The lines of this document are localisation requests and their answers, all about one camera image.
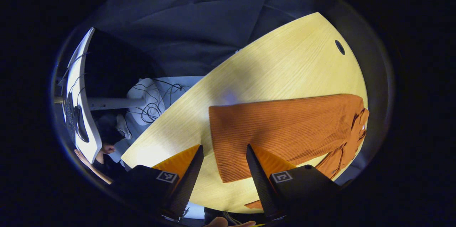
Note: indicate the white desk leg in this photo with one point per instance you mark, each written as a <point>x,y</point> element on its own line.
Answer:
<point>114,103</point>

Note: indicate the black backdrop cloth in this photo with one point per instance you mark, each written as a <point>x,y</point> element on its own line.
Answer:
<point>199,16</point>

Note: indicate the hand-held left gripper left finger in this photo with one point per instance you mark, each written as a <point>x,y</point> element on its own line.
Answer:
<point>187,184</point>

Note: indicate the white desk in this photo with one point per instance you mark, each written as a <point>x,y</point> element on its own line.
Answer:
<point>83,88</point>

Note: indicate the white shoe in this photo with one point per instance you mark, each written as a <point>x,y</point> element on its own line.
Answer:
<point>123,126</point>

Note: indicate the orange ribbed shirt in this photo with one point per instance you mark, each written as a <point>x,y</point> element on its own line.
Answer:
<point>285,130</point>

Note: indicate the black keyboard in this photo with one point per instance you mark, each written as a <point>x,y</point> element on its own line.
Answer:
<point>70,116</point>

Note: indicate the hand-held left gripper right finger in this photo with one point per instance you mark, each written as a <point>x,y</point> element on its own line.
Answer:
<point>262,184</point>

